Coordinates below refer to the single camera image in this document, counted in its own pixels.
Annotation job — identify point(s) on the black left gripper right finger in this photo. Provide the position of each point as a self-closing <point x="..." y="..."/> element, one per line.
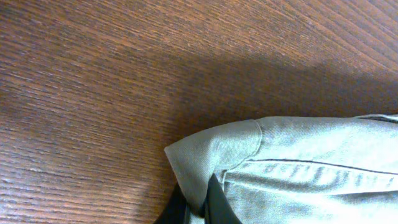
<point x="217" y="208"/>

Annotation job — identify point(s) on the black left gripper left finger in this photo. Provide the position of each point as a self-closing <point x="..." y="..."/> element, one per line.
<point x="177" y="211"/>

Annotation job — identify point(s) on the khaki shorts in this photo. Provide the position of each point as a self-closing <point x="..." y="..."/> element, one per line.
<point x="295" y="169"/>

